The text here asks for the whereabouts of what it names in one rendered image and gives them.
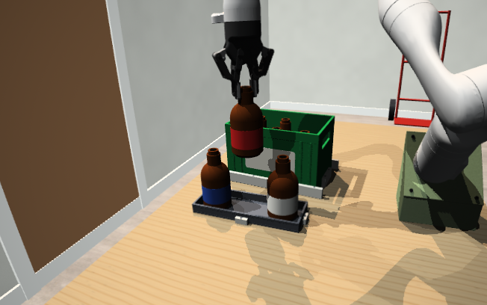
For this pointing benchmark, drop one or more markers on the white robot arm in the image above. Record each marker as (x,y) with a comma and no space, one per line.
(460,100)

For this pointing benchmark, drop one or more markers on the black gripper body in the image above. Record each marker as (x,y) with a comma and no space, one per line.
(242,34)

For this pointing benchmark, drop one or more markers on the brown bottle with white label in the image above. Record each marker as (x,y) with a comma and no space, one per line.
(282,190)

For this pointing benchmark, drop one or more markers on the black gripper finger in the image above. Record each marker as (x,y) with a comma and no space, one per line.
(256,71)
(219,58)

